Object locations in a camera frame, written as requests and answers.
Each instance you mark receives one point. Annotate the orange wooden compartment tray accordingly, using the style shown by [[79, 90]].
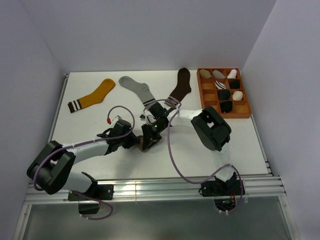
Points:
[[209, 98]]

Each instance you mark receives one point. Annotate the brown sock with pink stripes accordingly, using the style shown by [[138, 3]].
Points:
[[182, 88]]

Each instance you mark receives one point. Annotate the grey sock with black stripes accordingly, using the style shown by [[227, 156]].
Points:
[[142, 90]]

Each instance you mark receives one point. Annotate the rolled cream sock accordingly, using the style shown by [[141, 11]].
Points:
[[237, 95]]

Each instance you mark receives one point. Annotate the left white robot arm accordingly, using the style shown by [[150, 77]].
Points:
[[51, 171]]

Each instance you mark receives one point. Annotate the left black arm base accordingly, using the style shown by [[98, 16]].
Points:
[[90, 202]]

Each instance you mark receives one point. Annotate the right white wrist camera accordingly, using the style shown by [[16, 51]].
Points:
[[148, 118]]

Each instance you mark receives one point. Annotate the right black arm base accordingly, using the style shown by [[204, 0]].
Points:
[[224, 194]]

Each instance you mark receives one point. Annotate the rolled black sock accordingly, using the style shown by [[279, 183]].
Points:
[[234, 83]]

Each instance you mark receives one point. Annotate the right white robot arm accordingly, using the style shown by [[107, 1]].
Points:
[[213, 131]]

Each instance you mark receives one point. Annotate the rolled striped sock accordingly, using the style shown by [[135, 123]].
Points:
[[219, 85]]

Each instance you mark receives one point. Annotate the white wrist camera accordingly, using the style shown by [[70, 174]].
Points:
[[112, 121], [148, 118]]

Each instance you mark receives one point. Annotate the rolled grey sock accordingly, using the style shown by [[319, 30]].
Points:
[[218, 75]]

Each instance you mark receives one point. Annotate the rolled white sock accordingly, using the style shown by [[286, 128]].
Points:
[[233, 74]]

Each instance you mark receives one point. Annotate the aluminium frame rail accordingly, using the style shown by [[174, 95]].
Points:
[[170, 189]]

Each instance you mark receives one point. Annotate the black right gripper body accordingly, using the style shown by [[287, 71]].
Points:
[[153, 131]]

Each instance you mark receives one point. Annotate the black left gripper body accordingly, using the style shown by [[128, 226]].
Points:
[[127, 141]]

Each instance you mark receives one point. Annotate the tan sock with maroon cuff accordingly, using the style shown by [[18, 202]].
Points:
[[140, 144]]

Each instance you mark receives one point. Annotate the plain black sock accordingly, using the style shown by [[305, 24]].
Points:
[[223, 95]]

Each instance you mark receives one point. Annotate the rolled beige sock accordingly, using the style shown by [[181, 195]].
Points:
[[205, 74]]

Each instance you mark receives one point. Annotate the mustard yellow sock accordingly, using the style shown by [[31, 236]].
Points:
[[96, 97]]

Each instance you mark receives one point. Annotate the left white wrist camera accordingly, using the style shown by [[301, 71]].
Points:
[[112, 121]]

